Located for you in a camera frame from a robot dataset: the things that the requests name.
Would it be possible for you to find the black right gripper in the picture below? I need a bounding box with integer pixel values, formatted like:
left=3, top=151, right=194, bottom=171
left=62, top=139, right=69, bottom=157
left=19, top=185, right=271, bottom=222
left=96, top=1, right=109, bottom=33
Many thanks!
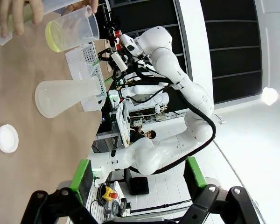
left=92, top=47, right=135, bottom=84

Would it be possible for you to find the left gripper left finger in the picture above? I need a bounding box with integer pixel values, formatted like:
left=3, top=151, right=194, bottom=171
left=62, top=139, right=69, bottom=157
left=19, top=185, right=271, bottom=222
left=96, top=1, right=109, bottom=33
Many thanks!
left=20, top=158, right=105, bottom=224

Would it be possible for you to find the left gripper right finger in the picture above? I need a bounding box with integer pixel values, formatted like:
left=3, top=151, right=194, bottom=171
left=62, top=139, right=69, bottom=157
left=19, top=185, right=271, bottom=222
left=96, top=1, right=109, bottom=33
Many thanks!
left=177, top=156, right=264, bottom=224

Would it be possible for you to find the clear plastic beaker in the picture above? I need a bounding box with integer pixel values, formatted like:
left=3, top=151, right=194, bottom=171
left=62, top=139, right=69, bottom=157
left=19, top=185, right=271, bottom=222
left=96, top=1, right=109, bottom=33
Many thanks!
left=45, top=5, right=100, bottom=53

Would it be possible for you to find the translucent conical flask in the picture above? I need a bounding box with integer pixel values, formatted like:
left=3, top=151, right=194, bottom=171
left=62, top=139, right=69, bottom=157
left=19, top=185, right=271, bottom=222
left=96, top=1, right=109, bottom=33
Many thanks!
left=35, top=78, right=101, bottom=119

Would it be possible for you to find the clear measuring cylinder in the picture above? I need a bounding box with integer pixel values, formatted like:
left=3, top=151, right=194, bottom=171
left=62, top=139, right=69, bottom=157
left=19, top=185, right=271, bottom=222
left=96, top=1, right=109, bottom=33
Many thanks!
left=0, top=0, right=84, bottom=46

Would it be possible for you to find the person's left hand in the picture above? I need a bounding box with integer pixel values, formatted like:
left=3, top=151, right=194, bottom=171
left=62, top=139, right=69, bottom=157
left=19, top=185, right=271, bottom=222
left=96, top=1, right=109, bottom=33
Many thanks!
left=62, top=0, right=99, bottom=16

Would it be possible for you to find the person's right hand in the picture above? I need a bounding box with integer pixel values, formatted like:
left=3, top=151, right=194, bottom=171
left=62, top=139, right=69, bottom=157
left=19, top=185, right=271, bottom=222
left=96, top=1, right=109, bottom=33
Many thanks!
left=0, top=0, right=44, bottom=38

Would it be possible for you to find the yellow emergency stop button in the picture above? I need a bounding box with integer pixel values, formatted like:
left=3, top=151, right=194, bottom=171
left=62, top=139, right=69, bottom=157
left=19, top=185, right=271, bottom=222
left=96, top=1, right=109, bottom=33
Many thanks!
left=102, top=186, right=119, bottom=202

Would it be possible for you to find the white perforated plastic basket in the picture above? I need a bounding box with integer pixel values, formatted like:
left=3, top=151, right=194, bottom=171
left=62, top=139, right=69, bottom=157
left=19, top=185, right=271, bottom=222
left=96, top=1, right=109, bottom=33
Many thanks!
left=65, top=43, right=107, bottom=112

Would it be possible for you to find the black pendant device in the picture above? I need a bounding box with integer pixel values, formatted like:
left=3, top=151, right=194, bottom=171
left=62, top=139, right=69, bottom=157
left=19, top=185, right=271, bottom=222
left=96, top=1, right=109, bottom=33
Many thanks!
left=118, top=197, right=133, bottom=217

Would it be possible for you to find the black controller box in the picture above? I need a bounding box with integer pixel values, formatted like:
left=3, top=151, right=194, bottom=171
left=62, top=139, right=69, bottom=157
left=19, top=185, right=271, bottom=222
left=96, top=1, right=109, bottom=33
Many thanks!
left=128, top=176, right=150, bottom=196

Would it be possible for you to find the white desk with papers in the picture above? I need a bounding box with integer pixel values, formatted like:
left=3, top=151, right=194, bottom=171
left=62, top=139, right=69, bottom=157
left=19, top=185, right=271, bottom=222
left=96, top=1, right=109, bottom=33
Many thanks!
left=115, top=102, right=131, bottom=148

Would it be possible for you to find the white power strip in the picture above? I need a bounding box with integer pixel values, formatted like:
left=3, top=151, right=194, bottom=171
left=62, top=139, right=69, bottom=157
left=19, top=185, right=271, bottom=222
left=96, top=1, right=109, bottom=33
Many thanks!
left=154, top=111, right=178, bottom=122

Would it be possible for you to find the seated person in dark clothes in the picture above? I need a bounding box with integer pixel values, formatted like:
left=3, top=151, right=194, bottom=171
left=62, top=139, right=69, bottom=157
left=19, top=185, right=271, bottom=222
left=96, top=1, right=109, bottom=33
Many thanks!
left=130, top=126, right=157, bottom=143

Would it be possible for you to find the white round cap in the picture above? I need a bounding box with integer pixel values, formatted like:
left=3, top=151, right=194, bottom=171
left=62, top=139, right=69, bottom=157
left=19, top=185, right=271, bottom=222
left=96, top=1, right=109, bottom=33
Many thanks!
left=0, top=124, right=19, bottom=154

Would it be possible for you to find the round white ceiling lamp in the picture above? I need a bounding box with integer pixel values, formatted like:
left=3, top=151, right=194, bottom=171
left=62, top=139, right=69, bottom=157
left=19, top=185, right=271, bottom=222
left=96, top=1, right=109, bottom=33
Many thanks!
left=261, top=86, right=279, bottom=106

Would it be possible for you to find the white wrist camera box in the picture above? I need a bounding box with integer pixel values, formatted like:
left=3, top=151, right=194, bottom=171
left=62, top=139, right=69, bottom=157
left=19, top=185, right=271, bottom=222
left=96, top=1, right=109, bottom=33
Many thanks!
left=110, top=51, right=128, bottom=71

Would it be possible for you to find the white slotted base plate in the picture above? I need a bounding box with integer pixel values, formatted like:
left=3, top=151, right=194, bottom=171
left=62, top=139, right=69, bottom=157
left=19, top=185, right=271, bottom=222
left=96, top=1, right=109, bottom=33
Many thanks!
left=85, top=181, right=115, bottom=224

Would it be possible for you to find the black corrugated cable hose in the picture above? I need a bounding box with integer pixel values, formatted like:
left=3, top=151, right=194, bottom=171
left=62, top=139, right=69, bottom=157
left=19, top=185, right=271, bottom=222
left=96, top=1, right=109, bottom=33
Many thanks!
left=133, top=62, right=217, bottom=175

